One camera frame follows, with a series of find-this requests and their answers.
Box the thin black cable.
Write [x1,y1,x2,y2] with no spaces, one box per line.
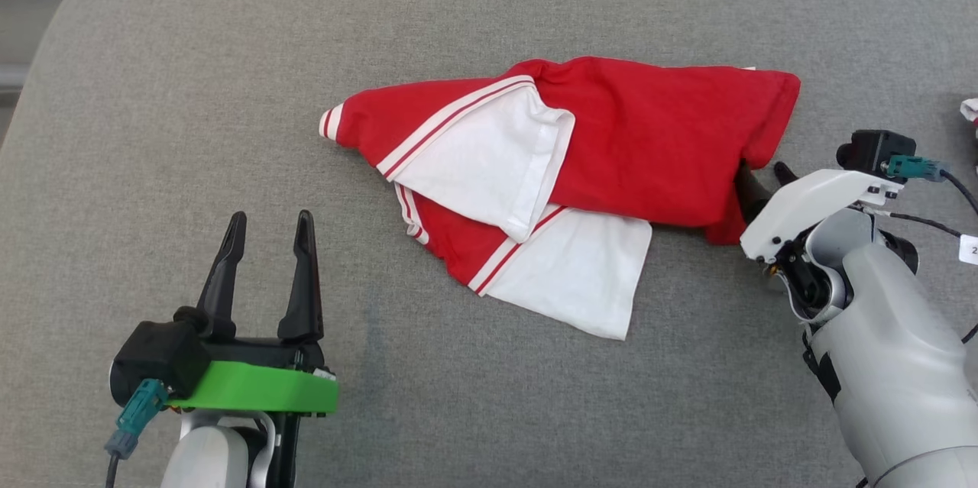
[890,212,978,344]

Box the red and white shirt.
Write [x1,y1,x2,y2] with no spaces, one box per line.
[319,56,802,341]

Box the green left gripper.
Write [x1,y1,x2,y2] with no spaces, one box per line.
[164,210,339,416]

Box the black cable with teal plug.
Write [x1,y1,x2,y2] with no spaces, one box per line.
[105,379,169,488]
[886,156,978,215]

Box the grey fabric sofa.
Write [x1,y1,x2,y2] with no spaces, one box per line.
[0,0,978,488]

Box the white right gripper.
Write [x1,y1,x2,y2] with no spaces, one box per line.
[735,160,906,263]

